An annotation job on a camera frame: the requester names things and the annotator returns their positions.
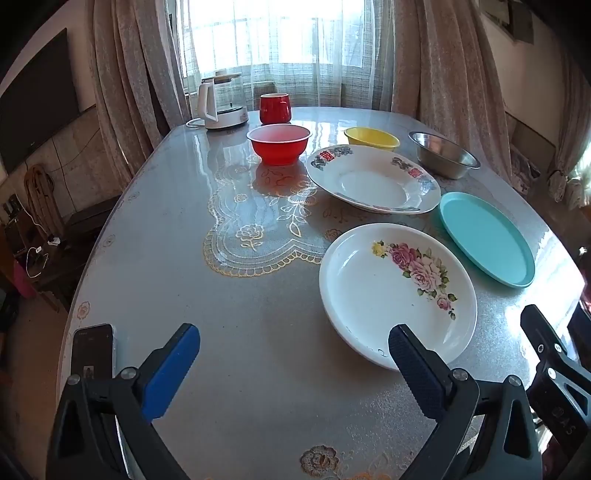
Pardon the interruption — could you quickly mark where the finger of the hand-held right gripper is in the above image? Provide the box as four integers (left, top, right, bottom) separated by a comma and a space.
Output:
520, 305, 591, 446

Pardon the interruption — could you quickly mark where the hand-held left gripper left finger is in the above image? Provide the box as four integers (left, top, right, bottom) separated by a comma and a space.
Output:
46, 323, 201, 480

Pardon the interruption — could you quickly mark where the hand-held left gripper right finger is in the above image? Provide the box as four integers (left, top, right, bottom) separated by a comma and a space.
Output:
388, 323, 543, 480

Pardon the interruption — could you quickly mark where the white plate with rose print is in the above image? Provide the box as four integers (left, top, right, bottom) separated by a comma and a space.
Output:
319, 223, 478, 371

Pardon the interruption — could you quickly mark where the teal plastic plate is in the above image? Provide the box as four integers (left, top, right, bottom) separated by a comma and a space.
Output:
439, 191, 536, 289

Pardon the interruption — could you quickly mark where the large white plate red print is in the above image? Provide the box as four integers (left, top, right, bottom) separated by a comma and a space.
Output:
305, 144, 441, 214

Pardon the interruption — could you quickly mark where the stainless steel bowl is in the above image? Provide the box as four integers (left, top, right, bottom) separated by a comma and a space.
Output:
409, 131, 481, 180

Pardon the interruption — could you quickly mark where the yellow plastic bowl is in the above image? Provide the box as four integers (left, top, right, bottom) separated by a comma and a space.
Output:
344, 127, 400, 152

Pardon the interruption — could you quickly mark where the red plastic bowl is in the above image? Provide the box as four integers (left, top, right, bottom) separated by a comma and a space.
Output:
246, 124, 312, 166

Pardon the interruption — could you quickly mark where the black smartphone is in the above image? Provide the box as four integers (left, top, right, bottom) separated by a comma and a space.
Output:
71, 323, 115, 384

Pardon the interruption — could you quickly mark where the low wooden cabinet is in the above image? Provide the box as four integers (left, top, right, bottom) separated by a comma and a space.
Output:
0, 196, 122, 301

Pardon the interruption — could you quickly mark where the pink object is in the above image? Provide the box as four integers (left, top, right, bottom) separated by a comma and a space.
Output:
14, 263, 37, 298

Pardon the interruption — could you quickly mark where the glass kettle with white base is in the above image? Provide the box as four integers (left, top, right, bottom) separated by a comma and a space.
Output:
186, 71, 250, 131

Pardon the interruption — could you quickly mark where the red mug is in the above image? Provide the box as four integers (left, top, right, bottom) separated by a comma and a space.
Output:
259, 93, 292, 125

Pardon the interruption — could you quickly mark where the beige patterned curtain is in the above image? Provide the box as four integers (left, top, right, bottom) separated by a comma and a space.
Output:
88, 0, 192, 158
392, 0, 513, 181

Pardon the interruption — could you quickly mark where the black television screen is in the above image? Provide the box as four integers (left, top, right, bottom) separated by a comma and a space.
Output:
0, 28, 81, 176

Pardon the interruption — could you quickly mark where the white sheer curtain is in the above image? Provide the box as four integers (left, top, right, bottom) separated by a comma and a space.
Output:
175, 0, 398, 112

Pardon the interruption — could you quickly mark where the coiled brown rope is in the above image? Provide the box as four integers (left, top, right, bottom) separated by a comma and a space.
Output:
25, 166, 65, 236

